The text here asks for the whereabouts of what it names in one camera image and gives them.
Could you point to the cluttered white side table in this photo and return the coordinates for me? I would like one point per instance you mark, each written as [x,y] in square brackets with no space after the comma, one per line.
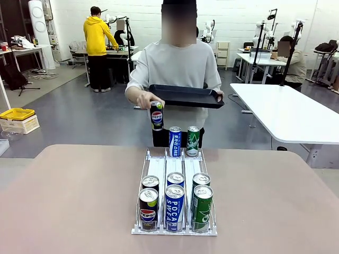
[21,49]

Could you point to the large white table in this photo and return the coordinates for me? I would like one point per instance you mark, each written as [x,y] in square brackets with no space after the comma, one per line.
[286,111]

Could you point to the seated person in beige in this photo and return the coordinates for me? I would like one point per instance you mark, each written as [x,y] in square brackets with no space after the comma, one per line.
[296,66]

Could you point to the white can dispenser rack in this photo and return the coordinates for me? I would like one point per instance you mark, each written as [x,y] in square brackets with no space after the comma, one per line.
[156,166]

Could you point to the person's right hand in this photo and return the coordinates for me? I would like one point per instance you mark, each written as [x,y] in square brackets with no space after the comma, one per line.
[146,98]

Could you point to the yellow plastic crate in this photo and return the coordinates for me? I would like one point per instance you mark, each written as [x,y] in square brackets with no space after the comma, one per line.
[17,113]

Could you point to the green Chilsung cider can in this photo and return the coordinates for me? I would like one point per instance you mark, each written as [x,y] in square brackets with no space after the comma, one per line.
[201,211]
[192,144]
[201,179]

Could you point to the black Pepsi can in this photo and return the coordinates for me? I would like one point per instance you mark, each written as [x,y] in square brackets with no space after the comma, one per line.
[150,181]
[148,211]
[156,119]

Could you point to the person's left hand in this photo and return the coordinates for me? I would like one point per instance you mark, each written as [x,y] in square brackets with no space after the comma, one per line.
[221,97]

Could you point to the person in yellow hoodie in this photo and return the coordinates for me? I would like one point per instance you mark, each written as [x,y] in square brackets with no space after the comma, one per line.
[95,34]

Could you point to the black floor tripod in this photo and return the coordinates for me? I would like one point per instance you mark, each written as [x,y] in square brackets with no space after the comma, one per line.
[16,79]

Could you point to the white drawer unit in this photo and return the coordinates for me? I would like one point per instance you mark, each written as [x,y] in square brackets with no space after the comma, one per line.
[223,55]

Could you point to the white plastic crate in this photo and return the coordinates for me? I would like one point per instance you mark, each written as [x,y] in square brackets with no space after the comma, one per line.
[23,125]

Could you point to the blue Pocari Sweat can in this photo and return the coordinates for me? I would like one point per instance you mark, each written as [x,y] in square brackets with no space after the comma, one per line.
[175,143]
[174,211]
[176,178]

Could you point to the black camera stand pole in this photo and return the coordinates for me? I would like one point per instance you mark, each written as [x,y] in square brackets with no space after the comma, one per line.
[290,58]

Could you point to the black serving tray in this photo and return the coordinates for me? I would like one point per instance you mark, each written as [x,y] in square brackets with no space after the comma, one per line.
[185,96]

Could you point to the white tower air conditioner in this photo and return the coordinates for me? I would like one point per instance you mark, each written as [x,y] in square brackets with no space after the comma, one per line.
[39,29]

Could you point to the person's right forearm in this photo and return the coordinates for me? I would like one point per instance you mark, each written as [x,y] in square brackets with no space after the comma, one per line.
[132,94]

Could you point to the white background desk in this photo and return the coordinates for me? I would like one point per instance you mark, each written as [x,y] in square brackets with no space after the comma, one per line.
[259,59]

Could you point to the black backpack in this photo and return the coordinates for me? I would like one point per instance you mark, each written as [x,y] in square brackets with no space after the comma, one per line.
[325,47]

